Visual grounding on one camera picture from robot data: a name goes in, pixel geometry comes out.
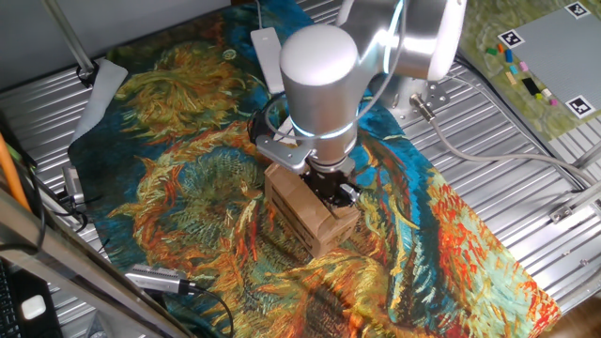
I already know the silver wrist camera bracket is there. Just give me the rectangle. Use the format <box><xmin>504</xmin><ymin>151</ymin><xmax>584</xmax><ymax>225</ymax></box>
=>
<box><xmin>254</xmin><ymin>134</ymin><xmax>315</xmax><ymax>176</ymax></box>

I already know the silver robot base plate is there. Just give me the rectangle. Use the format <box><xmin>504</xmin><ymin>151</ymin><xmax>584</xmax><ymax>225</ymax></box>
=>
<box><xmin>370</xmin><ymin>74</ymin><xmax>452</xmax><ymax>129</ymax></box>

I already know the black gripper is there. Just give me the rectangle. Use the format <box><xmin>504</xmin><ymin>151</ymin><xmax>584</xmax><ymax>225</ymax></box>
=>
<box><xmin>300</xmin><ymin>169</ymin><xmax>362</xmax><ymax>210</ymax></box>

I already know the silver depth camera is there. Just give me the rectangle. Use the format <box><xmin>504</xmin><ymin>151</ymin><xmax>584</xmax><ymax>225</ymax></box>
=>
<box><xmin>62</xmin><ymin>166</ymin><xmax>85</xmax><ymax>206</ymax></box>
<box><xmin>124</xmin><ymin>263</ymin><xmax>201</xmax><ymax>297</ymax></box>

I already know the orange cable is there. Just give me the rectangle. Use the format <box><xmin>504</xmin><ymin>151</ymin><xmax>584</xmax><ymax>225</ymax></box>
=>
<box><xmin>0</xmin><ymin>133</ymin><xmax>32</xmax><ymax>212</ymax></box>

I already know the sunflower painting print cloth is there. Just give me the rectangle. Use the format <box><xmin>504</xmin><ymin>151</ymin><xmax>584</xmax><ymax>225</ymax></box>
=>
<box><xmin>68</xmin><ymin>0</ymin><xmax>562</xmax><ymax>338</ymax></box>

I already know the black camera cable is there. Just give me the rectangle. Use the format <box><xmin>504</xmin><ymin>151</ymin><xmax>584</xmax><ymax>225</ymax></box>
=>
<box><xmin>185</xmin><ymin>281</ymin><xmax>236</xmax><ymax>338</ymax></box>

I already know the board with coloured blocks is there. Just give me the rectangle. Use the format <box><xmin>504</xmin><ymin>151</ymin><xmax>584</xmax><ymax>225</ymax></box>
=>
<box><xmin>457</xmin><ymin>0</ymin><xmax>601</xmax><ymax>142</ymax></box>

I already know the black pole clamp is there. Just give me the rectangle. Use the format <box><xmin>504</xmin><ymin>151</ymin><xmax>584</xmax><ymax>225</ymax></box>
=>
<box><xmin>76</xmin><ymin>59</ymin><xmax>100</xmax><ymax>89</ymax></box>

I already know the white rounded square device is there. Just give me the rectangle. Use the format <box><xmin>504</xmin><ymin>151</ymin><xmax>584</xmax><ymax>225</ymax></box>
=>
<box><xmin>21</xmin><ymin>294</ymin><xmax>47</xmax><ymax>321</ymax></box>

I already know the large cardboard box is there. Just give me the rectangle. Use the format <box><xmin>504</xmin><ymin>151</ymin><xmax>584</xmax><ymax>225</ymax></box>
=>
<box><xmin>264</xmin><ymin>161</ymin><xmax>362</xmax><ymax>259</ymax></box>

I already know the black keyboard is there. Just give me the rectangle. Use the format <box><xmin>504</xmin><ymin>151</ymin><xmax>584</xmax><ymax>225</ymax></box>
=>
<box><xmin>0</xmin><ymin>260</ymin><xmax>23</xmax><ymax>338</ymax></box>

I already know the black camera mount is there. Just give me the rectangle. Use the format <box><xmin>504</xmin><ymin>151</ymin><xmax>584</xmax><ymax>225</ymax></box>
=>
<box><xmin>54</xmin><ymin>190</ymin><xmax>91</xmax><ymax>232</ymax></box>

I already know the aluminium profile bar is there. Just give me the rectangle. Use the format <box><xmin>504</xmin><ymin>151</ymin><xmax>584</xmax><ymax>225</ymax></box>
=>
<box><xmin>570</xmin><ymin>140</ymin><xmax>601</xmax><ymax>171</ymax></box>
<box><xmin>548</xmin><ymin>180</ymin><xmax>601</xmax><ymax>224</ymax></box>

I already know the aluminium frame beam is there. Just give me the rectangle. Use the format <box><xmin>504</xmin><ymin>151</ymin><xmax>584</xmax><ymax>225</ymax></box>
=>
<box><xmin>0</xmin><ymin>187</ymin><xmax>196</xmax><ymax>338</ymax></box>

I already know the grey metal pole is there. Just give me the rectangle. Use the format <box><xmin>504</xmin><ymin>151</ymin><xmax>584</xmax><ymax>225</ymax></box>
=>
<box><xmin>39</xmin><ymin>0</ymin><xmax>98</xmax><ymax>76</ymax></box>

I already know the grey board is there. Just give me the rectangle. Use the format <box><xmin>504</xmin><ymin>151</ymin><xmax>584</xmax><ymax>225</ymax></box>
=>
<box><xmin>514</xmin><ymin>8</ymin><xmax>601</xmax><ymax>121</ymax></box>

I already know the grey robot power hose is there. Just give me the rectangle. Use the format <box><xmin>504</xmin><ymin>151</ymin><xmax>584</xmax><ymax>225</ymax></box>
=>
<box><xmin>409</xmin><ymin>93</ymin><xmax>601</xmax><ymax>187</ymax></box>

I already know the black flat device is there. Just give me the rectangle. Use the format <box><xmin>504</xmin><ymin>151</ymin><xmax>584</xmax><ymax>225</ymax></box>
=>
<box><xmin>8</xmin><ymin>269</ymin><xmax>65</xmax><ymax>338</ymax></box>

